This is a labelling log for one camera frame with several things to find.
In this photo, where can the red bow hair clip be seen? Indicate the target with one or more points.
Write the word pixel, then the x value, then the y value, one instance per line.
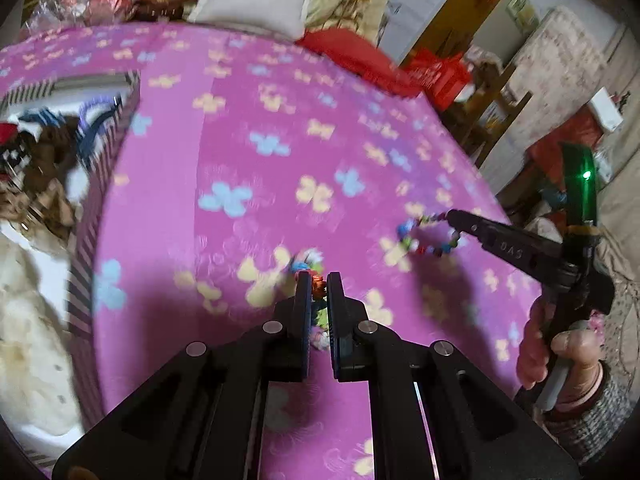
pixel 6 132

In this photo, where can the clear plastic bag pile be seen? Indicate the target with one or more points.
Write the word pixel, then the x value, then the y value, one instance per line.
pixel 70 7

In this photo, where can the person's right forearm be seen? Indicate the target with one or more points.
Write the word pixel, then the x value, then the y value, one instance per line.
pixel 595 420

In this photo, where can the beige fluffy scrunchie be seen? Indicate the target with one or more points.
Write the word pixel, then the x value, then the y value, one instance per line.
pixel 30 340

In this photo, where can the dark blue bow hair clip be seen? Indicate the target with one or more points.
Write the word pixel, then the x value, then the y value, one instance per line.
pixel 42 117

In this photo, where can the white cardboard box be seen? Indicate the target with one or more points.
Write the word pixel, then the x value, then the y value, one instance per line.
pixel 606 110

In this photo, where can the beige floral cloth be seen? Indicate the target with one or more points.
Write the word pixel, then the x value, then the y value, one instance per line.
pixel 560 70

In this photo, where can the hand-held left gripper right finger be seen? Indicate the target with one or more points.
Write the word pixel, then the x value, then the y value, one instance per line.
pixel 334 300

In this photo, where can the wooden chair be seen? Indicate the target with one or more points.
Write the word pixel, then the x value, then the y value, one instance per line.
pixel 492 110

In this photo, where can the pink floral blanket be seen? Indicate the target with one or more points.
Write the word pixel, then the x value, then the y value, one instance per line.
pixel 250 160

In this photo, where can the red frilled cushion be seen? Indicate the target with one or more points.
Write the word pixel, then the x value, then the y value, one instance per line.
pixel 350 57

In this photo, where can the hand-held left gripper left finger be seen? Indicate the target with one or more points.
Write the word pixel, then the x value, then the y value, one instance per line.
pixel 302 300

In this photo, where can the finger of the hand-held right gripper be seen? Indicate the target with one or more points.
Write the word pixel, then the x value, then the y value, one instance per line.
pixel 505 247

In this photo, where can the striped jewelry box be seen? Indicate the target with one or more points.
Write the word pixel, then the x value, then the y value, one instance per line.
pixel 95 240

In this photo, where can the person's right hand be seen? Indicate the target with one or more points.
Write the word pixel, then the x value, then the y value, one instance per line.
pixel 575 360

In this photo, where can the red shopping bag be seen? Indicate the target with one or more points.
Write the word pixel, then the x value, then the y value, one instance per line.
pixel 442 77

